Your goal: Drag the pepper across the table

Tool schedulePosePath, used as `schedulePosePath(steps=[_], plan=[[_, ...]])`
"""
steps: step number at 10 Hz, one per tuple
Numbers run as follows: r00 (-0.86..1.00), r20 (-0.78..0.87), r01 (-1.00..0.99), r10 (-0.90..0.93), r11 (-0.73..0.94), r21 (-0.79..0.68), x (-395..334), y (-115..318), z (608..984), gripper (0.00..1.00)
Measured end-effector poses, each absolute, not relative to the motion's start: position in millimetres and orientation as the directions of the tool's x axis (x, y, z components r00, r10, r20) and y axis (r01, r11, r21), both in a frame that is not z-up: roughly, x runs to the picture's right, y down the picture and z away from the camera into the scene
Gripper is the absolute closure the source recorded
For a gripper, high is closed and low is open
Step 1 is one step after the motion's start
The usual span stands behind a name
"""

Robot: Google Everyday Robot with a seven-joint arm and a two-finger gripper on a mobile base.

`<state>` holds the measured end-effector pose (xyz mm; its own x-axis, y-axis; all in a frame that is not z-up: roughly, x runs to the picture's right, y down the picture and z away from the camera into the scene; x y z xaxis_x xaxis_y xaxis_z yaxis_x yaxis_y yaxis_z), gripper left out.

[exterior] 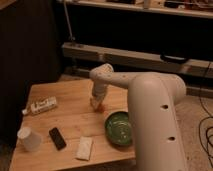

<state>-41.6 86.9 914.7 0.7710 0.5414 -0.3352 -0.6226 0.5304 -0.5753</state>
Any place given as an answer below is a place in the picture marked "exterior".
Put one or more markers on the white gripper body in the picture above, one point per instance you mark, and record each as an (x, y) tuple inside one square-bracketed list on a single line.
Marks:
[(97, 100)]

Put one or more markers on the orange pepper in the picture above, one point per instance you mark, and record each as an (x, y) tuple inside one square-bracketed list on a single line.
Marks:
[(101, 108)]

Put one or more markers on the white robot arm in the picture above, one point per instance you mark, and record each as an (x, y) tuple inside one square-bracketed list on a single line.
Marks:
[(151, 100)]

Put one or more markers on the green bowl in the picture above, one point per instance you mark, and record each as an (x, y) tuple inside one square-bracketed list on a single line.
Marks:
[(118, 128)]

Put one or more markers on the clear plastic bottle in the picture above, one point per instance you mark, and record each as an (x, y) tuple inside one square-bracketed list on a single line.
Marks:
[(40, 106)]

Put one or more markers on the grey metal shelf beam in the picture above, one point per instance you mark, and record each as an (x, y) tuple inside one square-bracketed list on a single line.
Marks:
[(135, 59)]

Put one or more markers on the metal pole stand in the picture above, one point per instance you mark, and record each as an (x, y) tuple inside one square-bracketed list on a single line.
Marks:
[(71, 36)]

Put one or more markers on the upper wooden shelf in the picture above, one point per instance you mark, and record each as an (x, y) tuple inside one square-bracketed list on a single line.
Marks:
[(141, 8)]

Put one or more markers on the black handle on beam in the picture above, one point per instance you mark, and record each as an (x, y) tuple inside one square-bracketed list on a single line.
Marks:
[(173, 59)]

